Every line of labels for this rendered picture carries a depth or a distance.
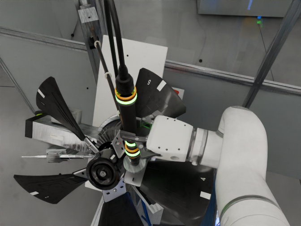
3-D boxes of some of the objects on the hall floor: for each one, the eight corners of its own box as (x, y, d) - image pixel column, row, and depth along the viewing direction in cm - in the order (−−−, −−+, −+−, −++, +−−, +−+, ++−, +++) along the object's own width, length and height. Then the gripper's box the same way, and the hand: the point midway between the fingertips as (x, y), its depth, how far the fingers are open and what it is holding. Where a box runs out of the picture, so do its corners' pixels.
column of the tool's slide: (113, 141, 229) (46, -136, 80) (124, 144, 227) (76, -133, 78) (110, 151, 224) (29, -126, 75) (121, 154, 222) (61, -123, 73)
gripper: (203, 108, 65) (132, 92, 67) (190, 170, 56) (109, 148, 58) (198, 124, 71) (134, 109, 73) (186, 182, 62) (113, 162, 64)
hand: (130, 128), depth 66 cm, fingers closed on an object, 4 cm apart
